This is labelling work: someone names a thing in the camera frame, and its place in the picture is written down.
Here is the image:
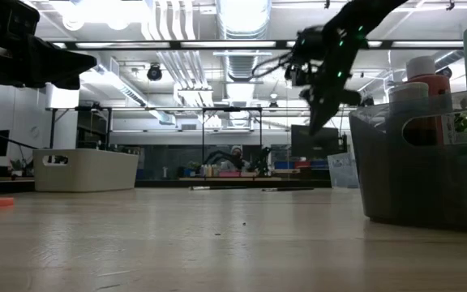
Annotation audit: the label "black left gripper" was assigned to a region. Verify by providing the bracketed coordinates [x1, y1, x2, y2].
[0, 0, 97, 91]

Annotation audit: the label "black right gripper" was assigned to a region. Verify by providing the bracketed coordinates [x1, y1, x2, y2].
[300, 45, 363, 137]

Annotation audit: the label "dark paintbrush silver ferrule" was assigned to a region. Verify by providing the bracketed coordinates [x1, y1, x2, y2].
[261, 186, 315, 192]

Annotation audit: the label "red paint bottle white cap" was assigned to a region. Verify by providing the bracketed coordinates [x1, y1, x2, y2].
[404, 55, 452, 145]

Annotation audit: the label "dark paintbrush white bristles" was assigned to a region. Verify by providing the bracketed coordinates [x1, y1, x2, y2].
[190, 185, 250, 191]

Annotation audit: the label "clear plastic bin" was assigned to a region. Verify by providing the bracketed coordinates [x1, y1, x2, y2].
[327, 152, 360, 190]

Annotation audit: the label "black overhead light beam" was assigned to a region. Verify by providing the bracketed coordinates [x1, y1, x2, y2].
[53, 39, 465, 51]

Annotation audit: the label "person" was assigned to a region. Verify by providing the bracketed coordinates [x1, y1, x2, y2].
[221, 144, 251, 172]

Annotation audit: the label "white plastic bin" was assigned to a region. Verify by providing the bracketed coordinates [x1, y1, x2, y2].
[32, 148, 140, 193]

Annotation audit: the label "small background plant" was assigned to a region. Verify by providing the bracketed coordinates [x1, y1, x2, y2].
[9, 158, 24, 178]

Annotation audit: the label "background wooden table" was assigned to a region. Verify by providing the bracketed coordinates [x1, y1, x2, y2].
[178, 175, 283, 182]
[0, 175, 36, 183]

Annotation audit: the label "grey translucent plastic bin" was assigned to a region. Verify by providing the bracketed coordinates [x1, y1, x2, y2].
[348, 89, 467, 235]

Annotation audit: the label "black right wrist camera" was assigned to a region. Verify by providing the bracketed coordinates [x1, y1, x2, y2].
[285, 59, 313, 88]

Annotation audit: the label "black ceiling camera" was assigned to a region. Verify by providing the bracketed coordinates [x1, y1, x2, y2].
[146, 63, 164, 82]

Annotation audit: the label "black background frame stand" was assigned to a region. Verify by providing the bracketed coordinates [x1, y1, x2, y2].
[46, 105, 263, 152]

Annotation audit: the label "silver ventilation duct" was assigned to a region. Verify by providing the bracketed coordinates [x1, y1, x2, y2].
[216, 0, 272, 127]

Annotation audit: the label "black metal table frame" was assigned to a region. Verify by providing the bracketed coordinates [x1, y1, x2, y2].
[0, 178, 334, 195]

